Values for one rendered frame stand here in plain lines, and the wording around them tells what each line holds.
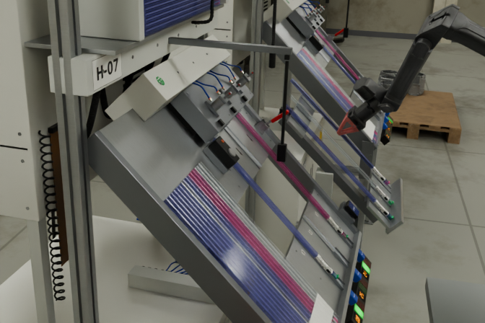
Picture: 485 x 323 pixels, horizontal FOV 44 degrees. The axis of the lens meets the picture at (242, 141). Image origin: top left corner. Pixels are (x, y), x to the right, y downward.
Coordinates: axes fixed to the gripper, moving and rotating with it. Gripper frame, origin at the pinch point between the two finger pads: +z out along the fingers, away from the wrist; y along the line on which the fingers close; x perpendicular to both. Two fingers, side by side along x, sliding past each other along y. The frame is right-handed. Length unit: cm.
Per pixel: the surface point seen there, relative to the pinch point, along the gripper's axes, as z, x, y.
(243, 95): 1, -34, 43
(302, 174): 7.5, -3.8, 33.3
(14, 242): 180, -52, -36
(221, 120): 1, -35, 65
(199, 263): 10, -18, 101
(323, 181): 11.9, 7.2, 13.2
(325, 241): 8, 11, 53
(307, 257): 8, 7, 67
